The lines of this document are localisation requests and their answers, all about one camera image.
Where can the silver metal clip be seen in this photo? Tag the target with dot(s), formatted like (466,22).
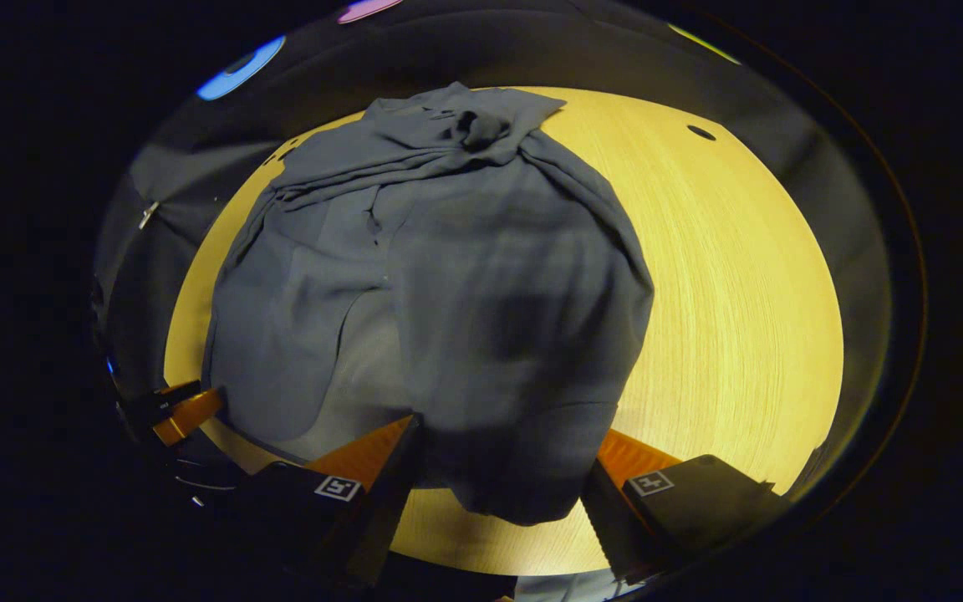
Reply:
(148,215)

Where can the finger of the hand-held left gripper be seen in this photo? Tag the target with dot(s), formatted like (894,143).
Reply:
(185,414)

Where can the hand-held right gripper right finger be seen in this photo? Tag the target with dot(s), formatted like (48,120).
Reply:
(611,527)

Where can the grey long-sleeved shirt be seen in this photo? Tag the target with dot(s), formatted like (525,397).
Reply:
(448,293)

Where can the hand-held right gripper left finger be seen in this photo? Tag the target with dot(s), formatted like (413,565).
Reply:
(381,518)

